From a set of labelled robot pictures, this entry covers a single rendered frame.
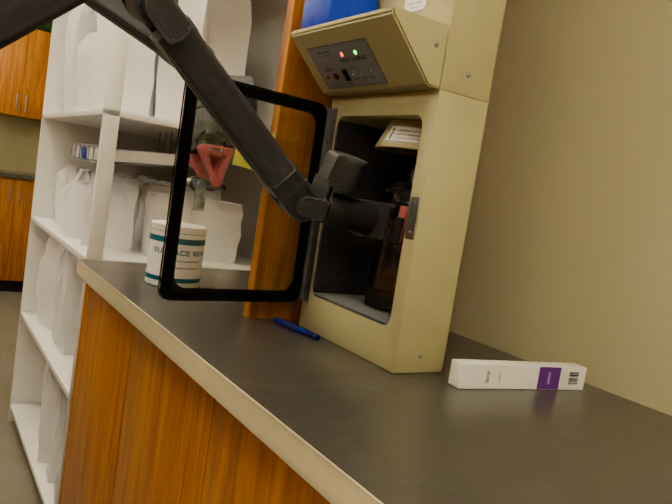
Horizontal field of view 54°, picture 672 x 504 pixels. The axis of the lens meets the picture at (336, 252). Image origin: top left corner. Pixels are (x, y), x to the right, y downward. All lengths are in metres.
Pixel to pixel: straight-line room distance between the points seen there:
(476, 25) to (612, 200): 0.45
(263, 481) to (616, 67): 1.01
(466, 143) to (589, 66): 0.42
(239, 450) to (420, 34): 0.68
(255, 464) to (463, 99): 0.65
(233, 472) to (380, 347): 0.32
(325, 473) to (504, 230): 0.91
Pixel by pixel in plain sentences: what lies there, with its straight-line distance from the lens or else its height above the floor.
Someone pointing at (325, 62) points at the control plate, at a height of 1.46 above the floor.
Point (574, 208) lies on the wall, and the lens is 1.41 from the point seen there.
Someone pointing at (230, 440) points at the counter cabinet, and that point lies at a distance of 1.01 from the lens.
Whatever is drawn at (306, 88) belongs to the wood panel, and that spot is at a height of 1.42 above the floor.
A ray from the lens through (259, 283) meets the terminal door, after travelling 1.27.
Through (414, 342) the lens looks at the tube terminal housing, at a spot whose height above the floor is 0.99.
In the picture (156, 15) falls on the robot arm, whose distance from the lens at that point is 0.93.
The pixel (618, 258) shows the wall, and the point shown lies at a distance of 1.34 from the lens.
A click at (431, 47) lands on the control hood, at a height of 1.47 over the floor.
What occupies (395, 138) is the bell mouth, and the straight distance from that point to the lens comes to 1.18.
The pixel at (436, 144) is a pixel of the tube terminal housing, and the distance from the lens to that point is 1.08.
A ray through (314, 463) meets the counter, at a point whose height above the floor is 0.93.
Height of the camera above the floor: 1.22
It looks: 5 degrees down
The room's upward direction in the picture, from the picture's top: 9 degrees clockwise
